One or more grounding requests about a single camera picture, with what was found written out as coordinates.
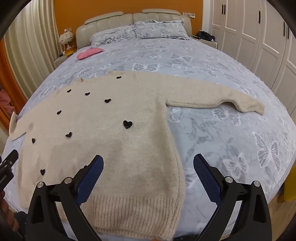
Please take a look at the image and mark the grey butterfly print bedspread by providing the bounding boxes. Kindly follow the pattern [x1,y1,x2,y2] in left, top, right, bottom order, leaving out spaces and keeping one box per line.
[1,38,296,239]

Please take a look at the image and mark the beige padded headboard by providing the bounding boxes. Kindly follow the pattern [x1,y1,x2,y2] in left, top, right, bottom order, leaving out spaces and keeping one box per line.
[76,9,192,49]

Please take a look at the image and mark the beige sweater with black hearts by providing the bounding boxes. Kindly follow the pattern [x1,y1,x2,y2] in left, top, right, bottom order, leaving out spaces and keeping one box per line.
[9,71,265,240]

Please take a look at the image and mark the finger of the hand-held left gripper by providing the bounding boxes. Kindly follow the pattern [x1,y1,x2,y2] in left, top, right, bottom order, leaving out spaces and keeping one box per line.
[0,149,19,168]

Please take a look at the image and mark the black bag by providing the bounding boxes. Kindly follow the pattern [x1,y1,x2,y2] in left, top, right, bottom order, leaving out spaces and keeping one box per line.
[193,31,216,42]

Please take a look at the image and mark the pink hanging cloth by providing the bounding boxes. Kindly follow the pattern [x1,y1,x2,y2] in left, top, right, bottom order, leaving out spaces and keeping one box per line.
[0,89,12,114]

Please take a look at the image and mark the person's dark dotted clothing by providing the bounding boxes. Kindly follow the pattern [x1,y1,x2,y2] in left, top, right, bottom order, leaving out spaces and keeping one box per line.
[13,211,30,241]

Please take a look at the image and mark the cream pleated curtain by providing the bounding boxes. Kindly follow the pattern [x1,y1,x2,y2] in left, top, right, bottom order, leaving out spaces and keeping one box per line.
[5,0,70,93]

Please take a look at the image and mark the white feather lamp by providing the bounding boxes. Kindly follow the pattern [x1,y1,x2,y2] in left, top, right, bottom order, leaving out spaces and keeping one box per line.
[58,27,74,50]

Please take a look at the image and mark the orange door frame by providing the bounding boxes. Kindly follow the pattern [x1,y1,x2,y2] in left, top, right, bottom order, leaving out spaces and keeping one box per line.
[0,39,27,136]

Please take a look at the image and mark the white nightstand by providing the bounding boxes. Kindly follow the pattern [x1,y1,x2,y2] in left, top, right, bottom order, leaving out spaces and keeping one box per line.
[55,49,78,68]

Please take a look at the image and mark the pink folded cloth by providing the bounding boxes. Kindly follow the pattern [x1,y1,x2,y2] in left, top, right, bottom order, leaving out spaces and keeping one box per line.
[76,48,104,60]

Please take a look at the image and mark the grey butterfly print pillow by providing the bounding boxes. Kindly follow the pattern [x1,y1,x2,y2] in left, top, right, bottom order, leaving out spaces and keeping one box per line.
[90,24,139,45]
[133,20,189,40]

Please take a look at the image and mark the white panelled wardrobe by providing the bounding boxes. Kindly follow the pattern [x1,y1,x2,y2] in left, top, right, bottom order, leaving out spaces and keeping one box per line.
[209,0,296,98]

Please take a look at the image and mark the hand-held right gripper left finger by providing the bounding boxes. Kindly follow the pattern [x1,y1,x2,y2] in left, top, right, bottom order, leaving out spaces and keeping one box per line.
[25,155,104,241]

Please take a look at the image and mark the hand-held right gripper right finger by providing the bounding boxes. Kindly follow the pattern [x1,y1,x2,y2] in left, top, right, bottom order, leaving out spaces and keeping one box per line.
[194,153,272,241]

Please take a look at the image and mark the person's left hand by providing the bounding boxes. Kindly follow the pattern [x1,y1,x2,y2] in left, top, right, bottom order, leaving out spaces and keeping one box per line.
[0,191,19,233]

